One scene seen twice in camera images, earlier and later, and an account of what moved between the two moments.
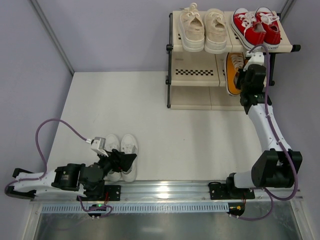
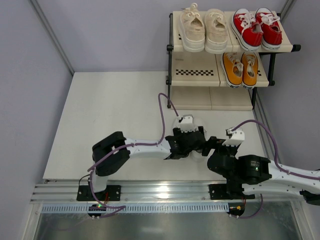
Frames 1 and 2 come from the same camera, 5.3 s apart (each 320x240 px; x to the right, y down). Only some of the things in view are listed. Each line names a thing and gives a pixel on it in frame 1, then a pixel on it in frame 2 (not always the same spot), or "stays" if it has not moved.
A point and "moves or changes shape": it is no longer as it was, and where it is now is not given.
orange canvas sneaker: (234, 62) moves or changes shape
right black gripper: (246, 78) → (217, 144)
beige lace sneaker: (191, 29) stays
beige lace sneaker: (215, 31) stays
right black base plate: (218, 191) stays
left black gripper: (116, 160) → (194, 139)
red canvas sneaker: (245, 30) stays
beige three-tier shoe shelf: (196, 80) stays
